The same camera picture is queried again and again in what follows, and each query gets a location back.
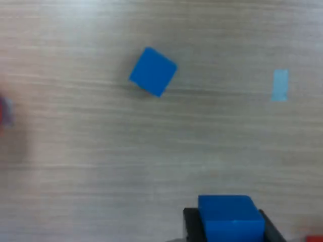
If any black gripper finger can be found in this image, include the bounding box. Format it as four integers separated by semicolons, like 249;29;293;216
258;209;288;242
183;207;206;242

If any blue cube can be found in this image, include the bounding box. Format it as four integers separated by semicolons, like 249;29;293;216
129;46;178;98
197;194;265;242

